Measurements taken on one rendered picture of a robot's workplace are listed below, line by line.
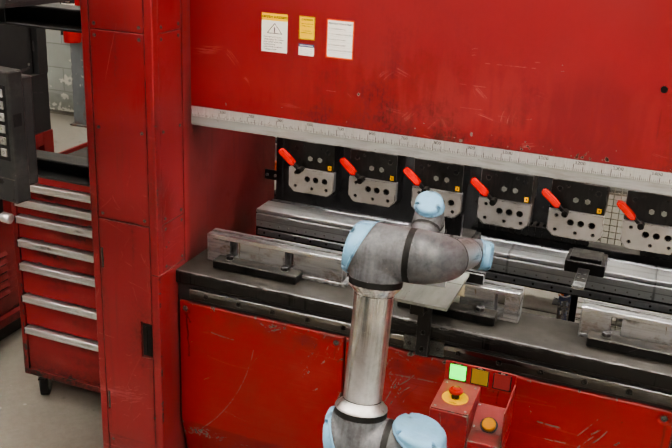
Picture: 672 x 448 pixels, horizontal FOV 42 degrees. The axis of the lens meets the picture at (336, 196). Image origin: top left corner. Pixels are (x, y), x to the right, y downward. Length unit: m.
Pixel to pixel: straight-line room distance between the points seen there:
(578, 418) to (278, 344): 0.94
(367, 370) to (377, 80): 0.99
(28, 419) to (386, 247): 2.36
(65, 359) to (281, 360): 1.18
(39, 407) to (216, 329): 1.20
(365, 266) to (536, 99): 0.86
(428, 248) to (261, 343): 1.20
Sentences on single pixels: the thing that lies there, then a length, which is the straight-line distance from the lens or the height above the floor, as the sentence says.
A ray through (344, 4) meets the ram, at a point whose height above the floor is 1.76.
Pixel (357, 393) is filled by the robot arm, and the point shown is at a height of 1.06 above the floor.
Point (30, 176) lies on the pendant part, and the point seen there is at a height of 1.29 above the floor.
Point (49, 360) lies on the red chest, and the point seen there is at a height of 0.21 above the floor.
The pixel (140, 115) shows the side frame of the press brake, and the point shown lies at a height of 1.41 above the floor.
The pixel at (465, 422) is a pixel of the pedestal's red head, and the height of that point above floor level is 0.76.
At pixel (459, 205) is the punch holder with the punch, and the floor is 1.22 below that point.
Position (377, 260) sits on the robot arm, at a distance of 1.83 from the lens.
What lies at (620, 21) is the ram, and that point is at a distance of 2.43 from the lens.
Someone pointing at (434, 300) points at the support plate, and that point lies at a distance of 2.50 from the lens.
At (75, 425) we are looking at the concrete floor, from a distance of 3.82.
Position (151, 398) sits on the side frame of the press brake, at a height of 0.44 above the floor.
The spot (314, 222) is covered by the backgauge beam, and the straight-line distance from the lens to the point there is 3.09.
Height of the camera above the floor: 2.07
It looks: 19 degrees down
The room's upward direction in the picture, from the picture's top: 2 degrees clockwise
